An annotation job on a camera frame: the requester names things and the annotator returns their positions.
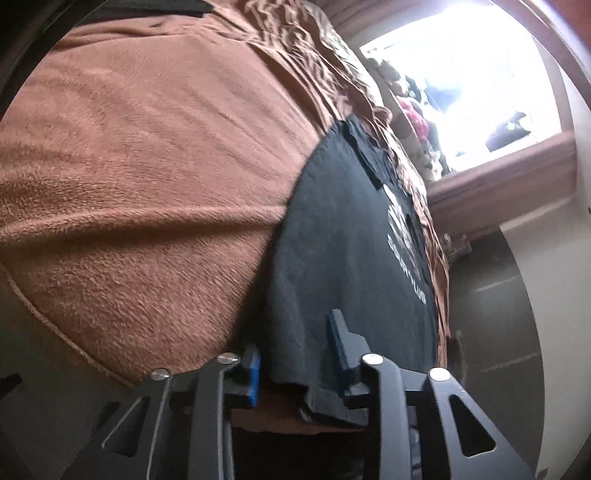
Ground black bear print t-shirt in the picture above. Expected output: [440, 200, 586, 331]
[256, 117, 439, 427]

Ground hanging dark clothes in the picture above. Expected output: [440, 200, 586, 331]
[486, 112, 531, 152]

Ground right pink curtain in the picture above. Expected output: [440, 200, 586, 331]
[427, 132, 577, 239]

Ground pink curtain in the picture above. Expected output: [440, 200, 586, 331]
[427, 132, 577, 239]
[317, 0, 591, 93]

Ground brown bed blanket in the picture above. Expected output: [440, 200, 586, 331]
[1, 1, 449, 385]

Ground plush toys on sill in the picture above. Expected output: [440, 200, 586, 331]
[367, 58, 453, 183]

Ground left pink curtain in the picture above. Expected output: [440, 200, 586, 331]
[317, 0, 591, 93]

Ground black garment on bed left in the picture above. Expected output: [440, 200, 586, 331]
[81, 0, 213, 24]

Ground window with dark frame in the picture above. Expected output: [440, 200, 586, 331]
[361, 1, 563, 173]

